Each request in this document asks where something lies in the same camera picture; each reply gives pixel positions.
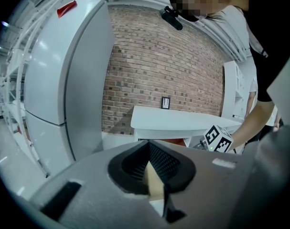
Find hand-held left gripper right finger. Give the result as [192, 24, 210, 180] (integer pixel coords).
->
[149, 123, 290, 229]

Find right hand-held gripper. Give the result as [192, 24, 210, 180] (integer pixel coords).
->
[199, 125, 234, 154]

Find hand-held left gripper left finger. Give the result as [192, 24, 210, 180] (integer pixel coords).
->
[31, 139, 174, 229]

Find person's right forearm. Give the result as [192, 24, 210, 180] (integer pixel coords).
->
[230, 99, 277, 150]

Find white desk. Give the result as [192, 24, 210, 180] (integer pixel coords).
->
[130, 105, 242, 149]

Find white arched cabinet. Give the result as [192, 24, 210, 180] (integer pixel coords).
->
[223, 60, 247, 119]

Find person's black clothes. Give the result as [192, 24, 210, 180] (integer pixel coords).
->
[227, 5, 290, 102]

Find white refrigerator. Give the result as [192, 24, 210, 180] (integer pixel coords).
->
[24, 0, 116, 176]

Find person's head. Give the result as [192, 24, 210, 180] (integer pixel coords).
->
[167, 0, 249, 22]

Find white metal shelf rack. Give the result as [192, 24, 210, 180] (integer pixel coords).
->
[1, 8, 40, 147]

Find red sticker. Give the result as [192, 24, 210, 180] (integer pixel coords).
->
[56, 0, 78, 19]

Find black picture frame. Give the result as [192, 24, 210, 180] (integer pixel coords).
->
[161, 96, 171, 110]

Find black head camera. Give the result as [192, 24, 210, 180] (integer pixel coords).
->
[159, 5, 183, 31]

